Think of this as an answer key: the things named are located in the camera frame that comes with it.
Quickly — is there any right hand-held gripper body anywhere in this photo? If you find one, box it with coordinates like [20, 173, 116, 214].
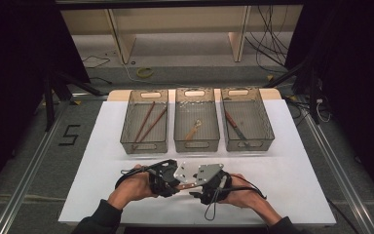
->
[194, 163, 234, 206]

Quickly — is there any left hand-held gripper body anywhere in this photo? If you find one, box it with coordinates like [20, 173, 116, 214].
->
[147, 158, 198, 198]

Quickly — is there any wooden-handled metal fork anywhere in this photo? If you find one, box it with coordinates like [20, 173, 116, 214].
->
[175, 182, 199, 190]

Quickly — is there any translucent grey plastic bin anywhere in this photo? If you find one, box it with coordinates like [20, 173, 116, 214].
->
[219, 87, 276, 152]
[120, 89, 169, 155]
[173, 87, 221, 153]

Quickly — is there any brown wooden chopstick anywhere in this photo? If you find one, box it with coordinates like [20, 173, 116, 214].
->
[134, 100, 156, 143]
[131, 107, 168, 150]

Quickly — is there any wooden-handled small spoon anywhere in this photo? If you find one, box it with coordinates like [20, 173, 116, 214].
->
[184, 118, 204, 141]

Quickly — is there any person's right hand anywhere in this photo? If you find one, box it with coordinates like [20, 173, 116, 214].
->
[222, 174, 267, 209]

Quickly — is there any person's left hand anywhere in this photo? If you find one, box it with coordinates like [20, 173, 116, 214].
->
[108, 164, 157, 211]

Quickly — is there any white table mat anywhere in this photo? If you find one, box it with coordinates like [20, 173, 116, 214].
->
[57, 98, 337, 226]

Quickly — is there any yellow tape roll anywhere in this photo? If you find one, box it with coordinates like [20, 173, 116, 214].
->
[135, 66, 155, 79]

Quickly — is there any black tripod stand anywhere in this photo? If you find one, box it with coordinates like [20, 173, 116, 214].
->
[43, 69, 107, 133]
[264, 58, 323, 125]

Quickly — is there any light wooden desk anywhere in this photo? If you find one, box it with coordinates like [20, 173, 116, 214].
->
[59, 4, 303, 65]

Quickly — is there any black curtain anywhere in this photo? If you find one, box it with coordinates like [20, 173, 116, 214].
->
[0, 0, 91, 204]
[284, 0, 374, 209]

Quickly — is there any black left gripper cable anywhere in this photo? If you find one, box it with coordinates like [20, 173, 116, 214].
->
[115, 159, 176, 190]

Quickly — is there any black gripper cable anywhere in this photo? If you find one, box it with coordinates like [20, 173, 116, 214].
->
[204, 175, 268, 222]
[115, 159, 176, 190]

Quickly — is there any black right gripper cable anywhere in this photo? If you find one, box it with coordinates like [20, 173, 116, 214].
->
[204, 175, 268, 222]

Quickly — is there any white floor cable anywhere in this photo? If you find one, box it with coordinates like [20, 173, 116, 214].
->
[105, 52, 150, 86]

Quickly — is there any aluminium floor rail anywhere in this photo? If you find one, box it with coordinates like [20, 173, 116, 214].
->
[0, 94, 76, 234]
[300, 97, 374, 234]

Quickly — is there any white coiled cable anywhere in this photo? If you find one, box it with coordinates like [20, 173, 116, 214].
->
[316, 97, 333, 124]

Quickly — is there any thin black floor cable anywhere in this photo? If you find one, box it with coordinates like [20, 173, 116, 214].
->
[81, 55, 111, 69]

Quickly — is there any bundle of black cables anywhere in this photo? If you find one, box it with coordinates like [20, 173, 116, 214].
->
[244, 4, 294, 75]

